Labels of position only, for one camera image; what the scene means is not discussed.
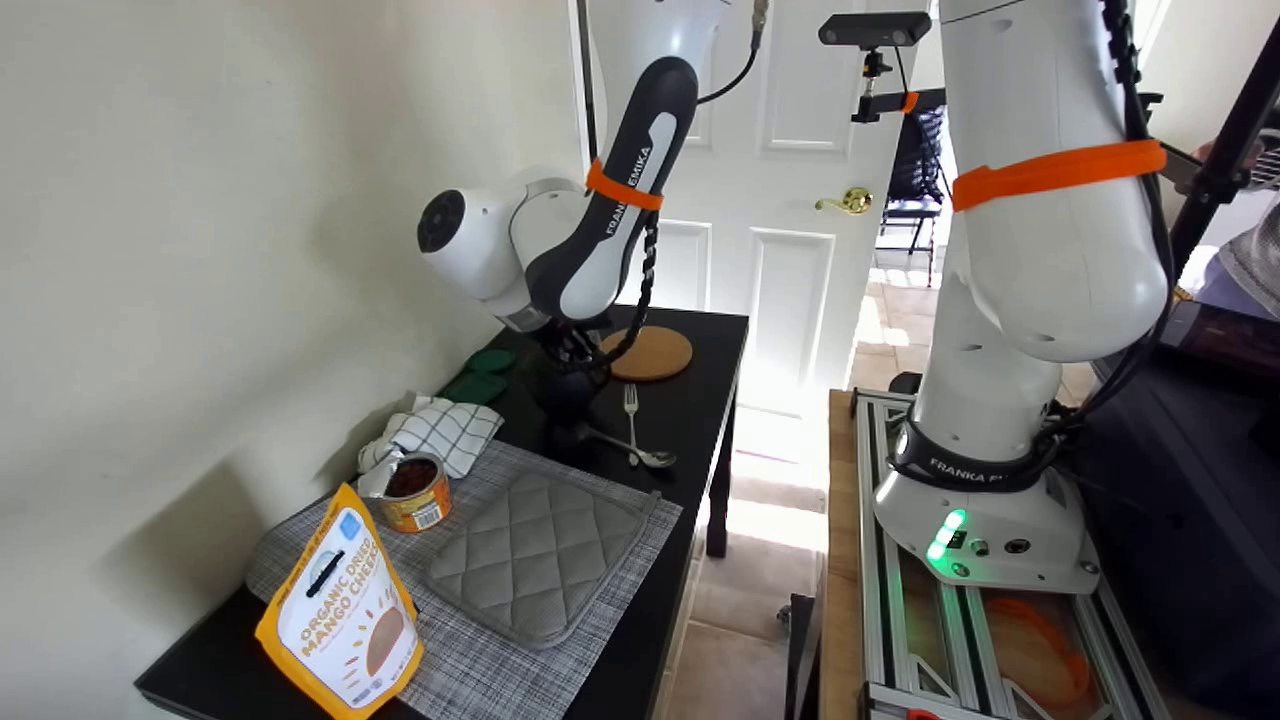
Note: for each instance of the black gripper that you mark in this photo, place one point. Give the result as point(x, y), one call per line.
point(560, 342)

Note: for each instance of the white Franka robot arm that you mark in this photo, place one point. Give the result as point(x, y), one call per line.
point(1042, 281)

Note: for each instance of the round green lid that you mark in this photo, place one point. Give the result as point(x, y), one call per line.
point(475, 380)

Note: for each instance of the round cork trivet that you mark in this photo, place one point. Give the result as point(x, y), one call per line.
point(656, 352)

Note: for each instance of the silver fork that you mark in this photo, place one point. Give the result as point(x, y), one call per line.
point(633, 417)

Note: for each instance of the silver spoon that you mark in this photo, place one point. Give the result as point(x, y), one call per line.
point(637, 450)

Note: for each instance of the black side table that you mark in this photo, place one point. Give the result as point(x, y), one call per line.
point(703, 372)

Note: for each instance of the white checkered cloth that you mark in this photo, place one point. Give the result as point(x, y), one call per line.
point(445, 435)

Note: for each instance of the orange printed can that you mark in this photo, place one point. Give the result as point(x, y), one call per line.
point(426, 505)

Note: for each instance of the grey quilted pot holder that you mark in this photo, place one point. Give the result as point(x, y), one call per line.
point(532, 552)

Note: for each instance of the white panel door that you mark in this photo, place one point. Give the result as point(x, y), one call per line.
point(787, 304)

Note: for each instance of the grey woven placemat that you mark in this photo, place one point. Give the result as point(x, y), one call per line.
point(625, 584)

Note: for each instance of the wooden board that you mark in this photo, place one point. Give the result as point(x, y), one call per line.
point(841, 562)

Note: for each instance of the orange food box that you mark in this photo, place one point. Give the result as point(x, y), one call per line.
point(343, 626)

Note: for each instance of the black chair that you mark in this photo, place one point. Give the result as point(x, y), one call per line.
point(923, 163)

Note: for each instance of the large black case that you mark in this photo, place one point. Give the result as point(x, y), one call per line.
point(1184, 534)

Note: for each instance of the black stereo camera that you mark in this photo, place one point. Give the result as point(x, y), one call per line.
point(873, 29)

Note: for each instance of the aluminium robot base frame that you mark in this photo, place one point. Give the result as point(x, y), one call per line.
point(934, 655)

